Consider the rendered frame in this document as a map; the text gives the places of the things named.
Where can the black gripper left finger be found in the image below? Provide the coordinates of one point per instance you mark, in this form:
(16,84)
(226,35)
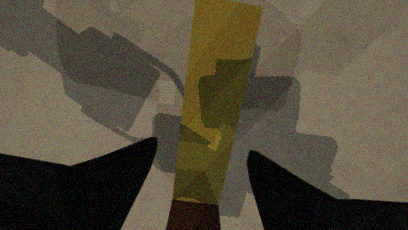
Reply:
(93,195)

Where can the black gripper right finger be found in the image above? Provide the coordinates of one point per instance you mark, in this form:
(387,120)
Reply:
(285,202)

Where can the yellow bar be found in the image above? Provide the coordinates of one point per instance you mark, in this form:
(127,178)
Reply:
(222,42)

